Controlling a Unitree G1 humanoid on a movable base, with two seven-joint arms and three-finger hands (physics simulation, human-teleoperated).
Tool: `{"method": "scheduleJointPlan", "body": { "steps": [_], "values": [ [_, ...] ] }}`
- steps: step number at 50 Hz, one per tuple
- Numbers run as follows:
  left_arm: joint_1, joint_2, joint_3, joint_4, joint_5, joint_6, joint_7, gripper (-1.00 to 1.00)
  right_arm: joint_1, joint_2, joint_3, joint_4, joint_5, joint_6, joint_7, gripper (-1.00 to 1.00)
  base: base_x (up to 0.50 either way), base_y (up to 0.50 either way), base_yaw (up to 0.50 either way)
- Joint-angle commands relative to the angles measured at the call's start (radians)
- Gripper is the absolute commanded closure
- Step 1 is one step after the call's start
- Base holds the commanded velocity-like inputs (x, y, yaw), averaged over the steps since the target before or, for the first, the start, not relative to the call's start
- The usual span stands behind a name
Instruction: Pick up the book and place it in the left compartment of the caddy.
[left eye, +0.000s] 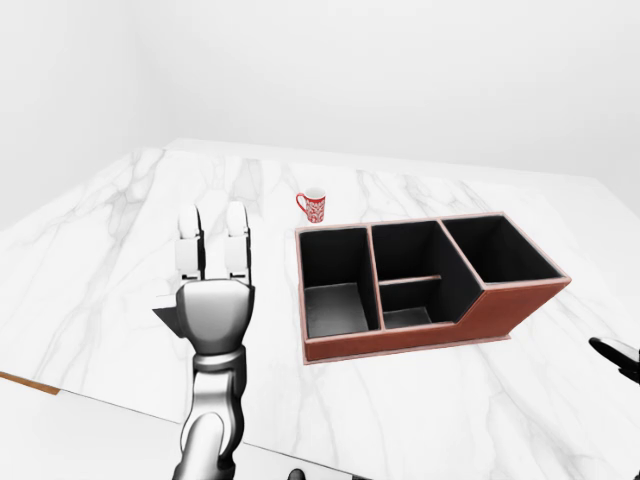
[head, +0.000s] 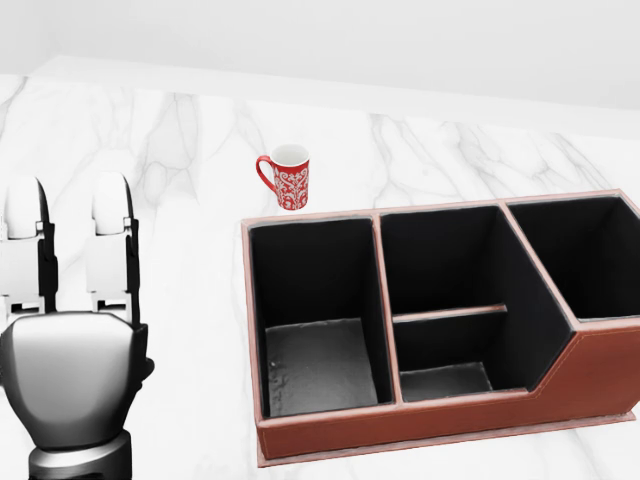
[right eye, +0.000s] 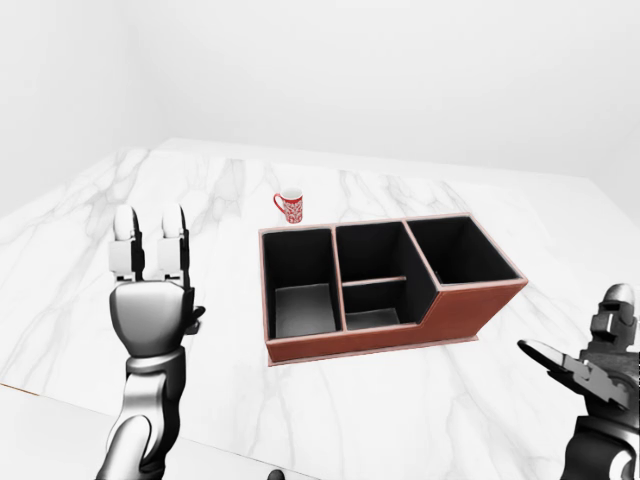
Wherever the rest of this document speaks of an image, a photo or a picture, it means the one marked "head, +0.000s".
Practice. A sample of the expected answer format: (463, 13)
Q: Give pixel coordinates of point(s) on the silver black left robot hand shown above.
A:
(65, 370)

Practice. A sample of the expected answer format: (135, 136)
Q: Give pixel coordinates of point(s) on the red-brown desk caddy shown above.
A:
(450, 320)

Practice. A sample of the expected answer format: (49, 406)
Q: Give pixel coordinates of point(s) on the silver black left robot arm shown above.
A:
(80, 462)

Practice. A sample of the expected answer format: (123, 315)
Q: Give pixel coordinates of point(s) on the red white patterned mug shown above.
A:
(291, 182)

